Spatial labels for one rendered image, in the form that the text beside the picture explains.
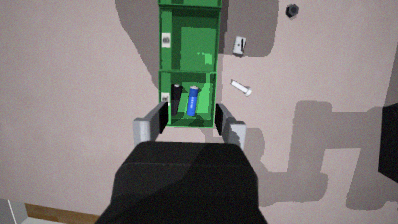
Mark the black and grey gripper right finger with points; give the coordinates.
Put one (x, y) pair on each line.
(231, 130)

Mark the blue aa battery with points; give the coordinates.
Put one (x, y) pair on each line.
(192, 101)

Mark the grey metal bolt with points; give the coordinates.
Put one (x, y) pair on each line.
(242, 88)

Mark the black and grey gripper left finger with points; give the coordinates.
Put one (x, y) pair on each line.
(153, 124)

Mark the dark grey hex nut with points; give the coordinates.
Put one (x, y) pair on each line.
(292, 10)

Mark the black 9v battery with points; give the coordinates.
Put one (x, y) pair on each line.
(176, 92)

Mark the green three-compartment bin rack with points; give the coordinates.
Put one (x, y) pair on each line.
(188, 41)

